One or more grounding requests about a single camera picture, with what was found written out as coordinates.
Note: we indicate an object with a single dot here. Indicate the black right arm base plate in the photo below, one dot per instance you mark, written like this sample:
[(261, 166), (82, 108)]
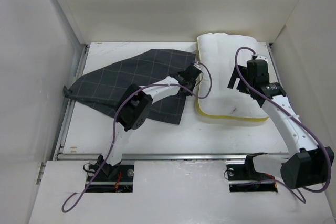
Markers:
[(243, 180)]

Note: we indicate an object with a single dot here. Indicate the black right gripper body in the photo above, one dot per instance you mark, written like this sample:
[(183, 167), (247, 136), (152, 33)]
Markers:
[(243, 87)]

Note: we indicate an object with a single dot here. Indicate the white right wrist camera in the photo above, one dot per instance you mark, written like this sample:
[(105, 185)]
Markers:
[(259, 57)]

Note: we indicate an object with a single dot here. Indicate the aluminium front table rail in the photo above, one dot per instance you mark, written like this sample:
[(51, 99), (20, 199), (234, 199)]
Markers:
[(150, 157)]

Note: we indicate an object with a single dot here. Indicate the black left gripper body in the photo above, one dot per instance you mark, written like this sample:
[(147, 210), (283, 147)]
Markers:
[(192, 84)]

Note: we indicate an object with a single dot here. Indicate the dark grey checked pillowcase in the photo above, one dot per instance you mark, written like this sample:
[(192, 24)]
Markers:
[(102, 89)]

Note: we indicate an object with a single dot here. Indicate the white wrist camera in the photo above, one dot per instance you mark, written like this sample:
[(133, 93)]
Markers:
[(259, 57), (197, 65)]

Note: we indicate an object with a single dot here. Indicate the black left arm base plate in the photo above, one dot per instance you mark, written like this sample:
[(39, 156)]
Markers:
[(120, 182)]

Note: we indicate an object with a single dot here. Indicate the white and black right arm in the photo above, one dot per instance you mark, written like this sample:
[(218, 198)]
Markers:
[(308, 163)]

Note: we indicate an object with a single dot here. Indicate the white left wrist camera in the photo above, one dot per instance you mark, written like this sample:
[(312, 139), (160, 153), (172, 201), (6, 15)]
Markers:
[(197, 65)]

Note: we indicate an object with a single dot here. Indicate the white pillow with yellow edge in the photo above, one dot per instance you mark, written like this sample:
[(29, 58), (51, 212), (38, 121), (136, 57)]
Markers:
[(217, 52)]

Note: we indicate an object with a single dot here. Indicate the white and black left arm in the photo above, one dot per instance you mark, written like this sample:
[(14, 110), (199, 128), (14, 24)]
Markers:
[(133, 109)]

